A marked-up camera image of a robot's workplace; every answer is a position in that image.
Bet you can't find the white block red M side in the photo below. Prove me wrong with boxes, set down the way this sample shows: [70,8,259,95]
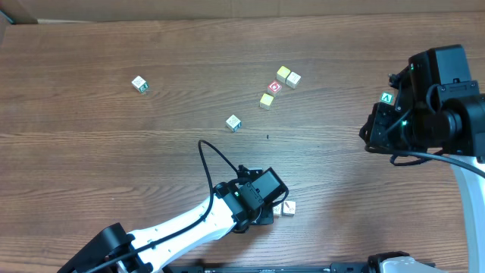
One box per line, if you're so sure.
[273,204,282,218]

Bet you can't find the white block red mark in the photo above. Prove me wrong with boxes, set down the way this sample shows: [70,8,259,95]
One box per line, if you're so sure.
[282,200,296,216]

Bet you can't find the white block blue side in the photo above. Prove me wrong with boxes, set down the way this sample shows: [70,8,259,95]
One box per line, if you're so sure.
[225,115,242,133]

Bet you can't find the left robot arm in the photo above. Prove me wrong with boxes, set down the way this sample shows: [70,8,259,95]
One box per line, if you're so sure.
[60,166,289,272]

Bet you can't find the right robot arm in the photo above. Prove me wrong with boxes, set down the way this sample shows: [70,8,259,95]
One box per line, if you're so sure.
[359,45,484,272]

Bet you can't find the green letter A block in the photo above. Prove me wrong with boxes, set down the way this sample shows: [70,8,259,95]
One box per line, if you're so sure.
[380,92,394,105]

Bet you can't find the yellow block middle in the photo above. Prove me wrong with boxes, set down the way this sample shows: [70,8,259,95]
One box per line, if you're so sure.
[259,93,274,110]

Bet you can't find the yellow block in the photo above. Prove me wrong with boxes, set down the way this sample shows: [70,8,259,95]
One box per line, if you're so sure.
[276,66,291,83]
[259,93,274,110]

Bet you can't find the red circle block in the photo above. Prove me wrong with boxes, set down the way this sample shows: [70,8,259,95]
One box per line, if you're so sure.
[267,80,283,96]

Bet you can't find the white block far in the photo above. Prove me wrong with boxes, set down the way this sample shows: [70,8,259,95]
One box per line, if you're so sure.
[286,71,301,89]

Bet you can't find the yellow block far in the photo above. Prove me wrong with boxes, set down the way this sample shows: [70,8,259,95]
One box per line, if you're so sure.
[276,66,291,83]

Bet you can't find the white block green side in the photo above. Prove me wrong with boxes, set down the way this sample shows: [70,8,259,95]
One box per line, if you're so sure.
[131,76,149,93]

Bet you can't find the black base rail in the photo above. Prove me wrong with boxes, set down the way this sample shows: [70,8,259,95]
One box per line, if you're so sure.
[162,250,448,273]

